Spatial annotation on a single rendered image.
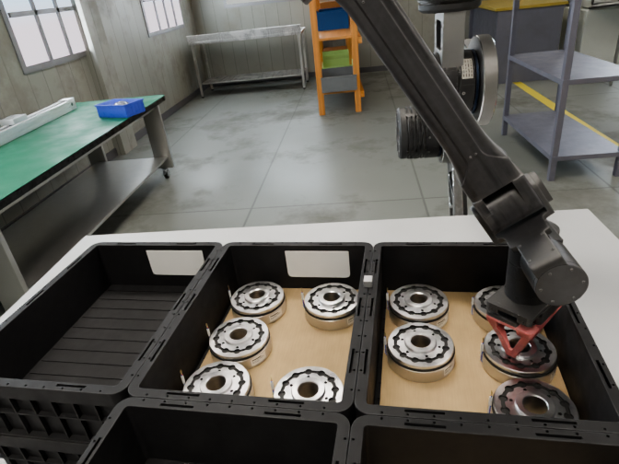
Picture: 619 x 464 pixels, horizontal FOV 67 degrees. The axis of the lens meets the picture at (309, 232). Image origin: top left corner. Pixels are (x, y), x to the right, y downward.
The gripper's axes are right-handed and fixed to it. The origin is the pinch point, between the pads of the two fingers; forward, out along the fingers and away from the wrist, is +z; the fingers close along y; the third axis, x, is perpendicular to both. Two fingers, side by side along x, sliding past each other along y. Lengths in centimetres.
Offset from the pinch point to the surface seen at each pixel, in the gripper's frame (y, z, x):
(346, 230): 31, 17, 69
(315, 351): -19.2, 3.9, 25.0
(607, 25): 609, 33, 205
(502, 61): 517, 61, 284
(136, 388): -46, -6, 29
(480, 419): -20.5, -6.0, -5.5
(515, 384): -6.9, 0.9, -3.1
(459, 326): 1.7, 4.1, 11.2
